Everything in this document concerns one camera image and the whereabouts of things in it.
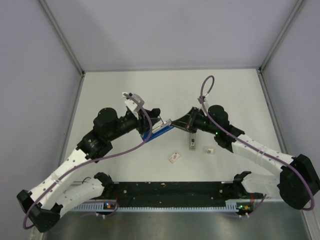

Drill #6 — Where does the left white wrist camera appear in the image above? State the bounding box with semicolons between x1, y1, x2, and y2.
122;92;145;119

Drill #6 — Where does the right aluminium frame post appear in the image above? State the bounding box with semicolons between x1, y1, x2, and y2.
259;0;308;73

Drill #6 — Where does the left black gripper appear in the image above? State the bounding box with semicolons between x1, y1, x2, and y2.
106;107;160;142

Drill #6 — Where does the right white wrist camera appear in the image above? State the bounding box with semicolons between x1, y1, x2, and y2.
197;93;208;106

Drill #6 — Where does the blue black stapler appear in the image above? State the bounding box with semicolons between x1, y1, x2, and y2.
142;119;174;143

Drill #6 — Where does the grey slotted cable duct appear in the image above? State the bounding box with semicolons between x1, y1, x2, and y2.
71;202;239;213

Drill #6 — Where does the grey black stapler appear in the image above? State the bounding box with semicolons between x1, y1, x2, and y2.
189;133;196;151

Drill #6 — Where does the left aluminium frame post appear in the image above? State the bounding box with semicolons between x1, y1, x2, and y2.
37;0;85;76

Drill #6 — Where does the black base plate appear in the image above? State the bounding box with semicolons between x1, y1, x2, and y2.
105;181;243;207

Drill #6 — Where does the closed staple box red logo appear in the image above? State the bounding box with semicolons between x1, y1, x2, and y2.
168;151;181;164

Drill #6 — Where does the aluminium frame post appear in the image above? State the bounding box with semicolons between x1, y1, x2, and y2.
37;0;85;76
259;0;308;73

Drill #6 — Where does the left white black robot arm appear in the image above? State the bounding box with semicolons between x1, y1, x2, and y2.
16;106;161;233

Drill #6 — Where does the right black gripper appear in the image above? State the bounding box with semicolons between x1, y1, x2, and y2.
171;107;218;136

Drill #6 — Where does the open staple box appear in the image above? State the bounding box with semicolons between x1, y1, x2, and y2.
203;147;216;155

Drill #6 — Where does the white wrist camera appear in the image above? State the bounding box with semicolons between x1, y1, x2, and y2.
197;93;208;106
122;92;145;119

